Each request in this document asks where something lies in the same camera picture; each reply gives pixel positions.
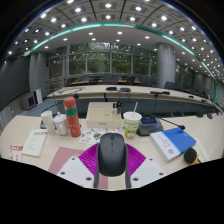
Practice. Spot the white lidded mug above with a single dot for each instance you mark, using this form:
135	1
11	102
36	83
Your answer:
61	125

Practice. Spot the printed drink cup with straw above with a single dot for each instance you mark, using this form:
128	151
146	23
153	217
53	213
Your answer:
132	125

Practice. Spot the pale booklet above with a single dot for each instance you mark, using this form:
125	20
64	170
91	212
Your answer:
202	151

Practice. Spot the pink printed mouse pad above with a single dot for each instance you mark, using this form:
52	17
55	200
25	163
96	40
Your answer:
63	158

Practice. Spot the colourful sticker sheet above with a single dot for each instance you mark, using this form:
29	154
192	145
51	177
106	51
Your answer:
90	136

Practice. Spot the dark grey computer mouse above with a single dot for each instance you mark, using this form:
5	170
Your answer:
112	155

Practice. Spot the red and white leaflet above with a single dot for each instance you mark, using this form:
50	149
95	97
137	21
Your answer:
16	152

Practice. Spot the beige cardboard box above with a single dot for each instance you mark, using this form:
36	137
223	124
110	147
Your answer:
101	118

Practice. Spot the red bottle with green band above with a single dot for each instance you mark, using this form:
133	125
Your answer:
72	116

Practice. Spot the blue and white book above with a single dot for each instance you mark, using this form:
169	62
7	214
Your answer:
173	141

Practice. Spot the dark office chairs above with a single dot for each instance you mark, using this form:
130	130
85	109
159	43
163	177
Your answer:
110	80

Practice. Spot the black conference microphone unit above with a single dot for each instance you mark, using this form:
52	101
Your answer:
150	126

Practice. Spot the ceiling lights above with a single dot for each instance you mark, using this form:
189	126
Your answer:
108	16

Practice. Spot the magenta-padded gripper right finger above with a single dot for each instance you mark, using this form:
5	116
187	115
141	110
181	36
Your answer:
146	170

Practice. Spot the white leaflet with red header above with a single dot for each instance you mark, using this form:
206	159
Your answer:
34	143

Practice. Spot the long curved conference desk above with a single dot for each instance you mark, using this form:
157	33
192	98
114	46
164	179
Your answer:
140	93

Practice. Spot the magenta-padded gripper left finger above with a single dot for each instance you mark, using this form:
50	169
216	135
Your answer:
75	170

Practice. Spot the white paper cup stack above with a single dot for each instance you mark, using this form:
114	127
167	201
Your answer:
48	123

